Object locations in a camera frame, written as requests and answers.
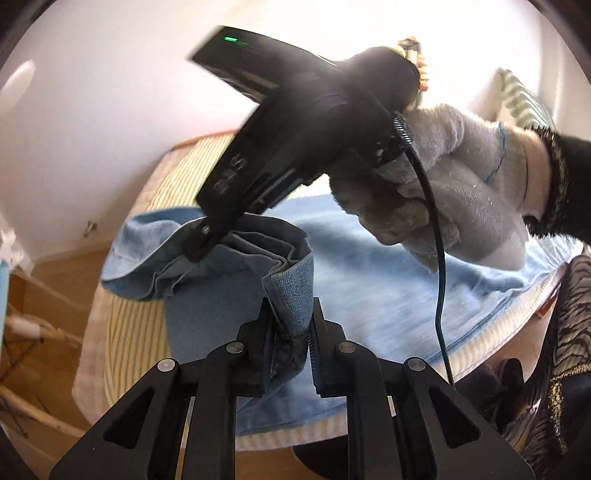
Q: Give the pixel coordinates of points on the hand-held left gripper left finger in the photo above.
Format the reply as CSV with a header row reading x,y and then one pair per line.
x,y
212,392

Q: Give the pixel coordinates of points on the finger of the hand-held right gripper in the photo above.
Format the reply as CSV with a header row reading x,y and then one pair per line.
x,y
203,240

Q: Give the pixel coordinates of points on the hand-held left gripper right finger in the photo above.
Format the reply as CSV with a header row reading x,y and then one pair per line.
x,y
364,392

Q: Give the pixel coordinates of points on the light blue denim pants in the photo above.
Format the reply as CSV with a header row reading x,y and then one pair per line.
x,y
369,295

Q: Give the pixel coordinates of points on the person's right forearm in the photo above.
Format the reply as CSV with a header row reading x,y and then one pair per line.
x,y
568,184

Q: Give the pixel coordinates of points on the person's right hand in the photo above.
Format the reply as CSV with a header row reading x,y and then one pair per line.
x,y
461,184

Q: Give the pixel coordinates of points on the yellow striped blanket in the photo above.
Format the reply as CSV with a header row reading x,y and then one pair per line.
x,y
134,350

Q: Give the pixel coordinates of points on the pale checked bed sheet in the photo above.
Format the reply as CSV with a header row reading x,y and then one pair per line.
x,y
90,383

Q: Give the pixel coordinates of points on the folded silver black tripod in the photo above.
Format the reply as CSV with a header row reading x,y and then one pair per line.
x,y
407,46

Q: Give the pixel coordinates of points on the pale wooden chair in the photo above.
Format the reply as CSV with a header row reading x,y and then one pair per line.
x,y
41,328

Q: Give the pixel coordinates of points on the person's zebra print clothing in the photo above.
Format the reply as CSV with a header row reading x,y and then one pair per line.
x,y
572,323

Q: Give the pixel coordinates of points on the green white patterned pillow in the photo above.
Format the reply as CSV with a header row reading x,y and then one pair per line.
x,y
521,97

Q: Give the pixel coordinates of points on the small grey wall fitting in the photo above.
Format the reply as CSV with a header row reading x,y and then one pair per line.
x,y
90,228

